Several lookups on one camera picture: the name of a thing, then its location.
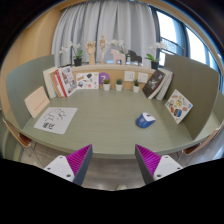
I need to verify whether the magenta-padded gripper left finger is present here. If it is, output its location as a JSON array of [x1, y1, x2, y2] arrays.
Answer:
[[43, 143, 94, 187]]

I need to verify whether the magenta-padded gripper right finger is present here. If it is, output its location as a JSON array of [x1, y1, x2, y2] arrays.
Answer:
[[134, 143, 184, 185]]

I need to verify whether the blue and white computer mouse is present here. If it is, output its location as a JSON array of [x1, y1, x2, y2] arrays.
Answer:
[[135, 112, 157, 129]]

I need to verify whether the white mouse pad with drawing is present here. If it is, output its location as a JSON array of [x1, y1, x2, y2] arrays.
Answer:
[[33, 106, 79, 135]]

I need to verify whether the orange-edged chair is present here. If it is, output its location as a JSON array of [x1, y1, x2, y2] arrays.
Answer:
[[181, 124, 224, 158], [2, 118, 38, 158]]

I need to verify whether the colourful sticker sheet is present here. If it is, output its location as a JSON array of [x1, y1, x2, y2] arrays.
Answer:
[[164, 88, 194, 125]]

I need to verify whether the beige booklet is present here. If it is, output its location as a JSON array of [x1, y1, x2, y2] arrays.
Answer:
[[23, 85, 51, 119]]

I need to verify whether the thick white book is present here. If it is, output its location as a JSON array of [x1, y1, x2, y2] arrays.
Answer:
[[155, 68, 175, 101]]

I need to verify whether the brown book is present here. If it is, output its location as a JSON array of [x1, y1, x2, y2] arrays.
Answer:
[[49, 70, 64, 98]]

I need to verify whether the small plant in white pot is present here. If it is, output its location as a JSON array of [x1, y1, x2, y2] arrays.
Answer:
[[102, 78, 111, 92], [132, 79, 141, 93], [115, 78, 124, 92]]

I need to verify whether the black hardcover book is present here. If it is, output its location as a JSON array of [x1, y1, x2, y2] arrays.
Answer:
[[142, 69, 167, 99]]

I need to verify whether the green desk divider panel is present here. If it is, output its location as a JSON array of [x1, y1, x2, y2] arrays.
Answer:
[[163, 54, 221, 140], [5, 54, 56, 129]]

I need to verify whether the white card with stickers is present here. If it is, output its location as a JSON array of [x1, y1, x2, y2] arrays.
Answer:
[[75, 71, 100, 90]]

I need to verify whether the round purple number sign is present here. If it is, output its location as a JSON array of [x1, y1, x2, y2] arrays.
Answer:
[[98, 72, 111, 86]]

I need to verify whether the large white orchid black pot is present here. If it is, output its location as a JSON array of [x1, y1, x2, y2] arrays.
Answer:
[[144, 41, 168, 71]]

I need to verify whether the white orchid in black pot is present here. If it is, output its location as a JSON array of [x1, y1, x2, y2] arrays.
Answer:
[[59, 41, 84, 67]]

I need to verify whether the beige wooden desk shelf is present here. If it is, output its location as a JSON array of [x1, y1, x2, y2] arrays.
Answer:
[[71, 63, 158, 91]]

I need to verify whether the black horse figurine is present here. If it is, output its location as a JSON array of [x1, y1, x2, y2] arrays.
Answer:
[[127, 49, 143, 65]]

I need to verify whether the pink horse figurine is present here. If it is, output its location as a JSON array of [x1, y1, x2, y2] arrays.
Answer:
[[110, 48, 127, 66]]

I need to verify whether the wooden hand model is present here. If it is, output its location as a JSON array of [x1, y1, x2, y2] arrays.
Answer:
[[85, 40, 97, 66]]

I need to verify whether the dark-framed window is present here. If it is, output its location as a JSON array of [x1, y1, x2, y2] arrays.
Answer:
[[151, 6, 224, 91]]

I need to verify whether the white orchid behind horses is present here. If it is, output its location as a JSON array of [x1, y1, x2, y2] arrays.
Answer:
[[110, 39, 129, 56]]

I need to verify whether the grey curtain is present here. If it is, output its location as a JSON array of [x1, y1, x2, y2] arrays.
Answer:
[[50, 0, 158, 68]]

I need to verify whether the white wall socket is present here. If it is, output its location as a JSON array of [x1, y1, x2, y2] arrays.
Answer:
[[137, 72, 149, 84], [123, 70, 136, 82]]

